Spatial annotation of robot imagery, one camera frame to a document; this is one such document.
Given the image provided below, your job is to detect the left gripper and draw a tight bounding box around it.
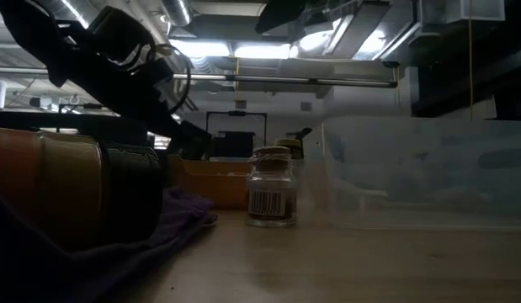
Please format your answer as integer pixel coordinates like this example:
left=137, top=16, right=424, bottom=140
left=70, top=54, right=188, bottom=138

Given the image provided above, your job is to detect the orange spice jar black lid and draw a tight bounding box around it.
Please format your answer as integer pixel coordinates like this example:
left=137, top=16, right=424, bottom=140
left=0, top=125, right=165, bottom=253

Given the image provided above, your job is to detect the small silver-top jar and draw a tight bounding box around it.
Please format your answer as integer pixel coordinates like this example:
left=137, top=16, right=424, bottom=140
left=245, top=145, right=298, bottom=228

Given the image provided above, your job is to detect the yellow-lid spice jar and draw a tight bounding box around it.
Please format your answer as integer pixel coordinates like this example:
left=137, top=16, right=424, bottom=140
left=274, top=137, right=304, bottom=161

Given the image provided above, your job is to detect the ceiling light panel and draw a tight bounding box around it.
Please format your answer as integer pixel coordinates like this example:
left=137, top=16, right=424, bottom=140
left=169, top=38, right=297, bottom=61

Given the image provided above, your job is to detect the small yellow plastic bin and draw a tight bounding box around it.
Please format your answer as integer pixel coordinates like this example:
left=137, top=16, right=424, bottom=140
left=165, top=154, right=255, bottom=211

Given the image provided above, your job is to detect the purple cloth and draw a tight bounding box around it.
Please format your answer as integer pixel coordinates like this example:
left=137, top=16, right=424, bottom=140
left=0, top=187, right=219, bottom=303

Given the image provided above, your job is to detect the silver overhead pipe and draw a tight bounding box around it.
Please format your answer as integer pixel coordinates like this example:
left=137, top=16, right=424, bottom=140
left=0, top=66, right=399, bottom=89

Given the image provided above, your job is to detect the clear plastic container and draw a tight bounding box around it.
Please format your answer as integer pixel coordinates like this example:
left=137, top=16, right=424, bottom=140
left=300, top=115, right=521, bottom=231

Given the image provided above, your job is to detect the round ceiling duct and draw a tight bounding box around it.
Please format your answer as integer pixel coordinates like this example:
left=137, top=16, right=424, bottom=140
left=161, top=0, right=194, bottom=27

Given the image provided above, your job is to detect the black background rig frame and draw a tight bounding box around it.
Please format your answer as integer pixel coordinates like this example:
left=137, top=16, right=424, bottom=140
left=205, top=110, right=268, bottom=162

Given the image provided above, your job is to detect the yellow hanging cable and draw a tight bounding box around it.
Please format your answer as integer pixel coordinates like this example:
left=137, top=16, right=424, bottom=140
left=467, top=0, right=474, bottom=122

